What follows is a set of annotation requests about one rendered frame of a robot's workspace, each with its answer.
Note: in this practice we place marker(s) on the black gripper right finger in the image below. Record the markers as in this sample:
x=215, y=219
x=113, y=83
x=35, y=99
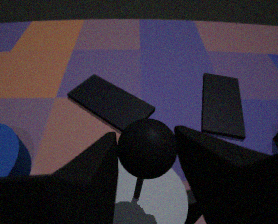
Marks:
x=231, y=184

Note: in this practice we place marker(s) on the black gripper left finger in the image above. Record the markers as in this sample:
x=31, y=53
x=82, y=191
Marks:
x=80, y=192

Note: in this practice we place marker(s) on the blue cylinder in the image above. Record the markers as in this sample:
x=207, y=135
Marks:
x=14, y=157

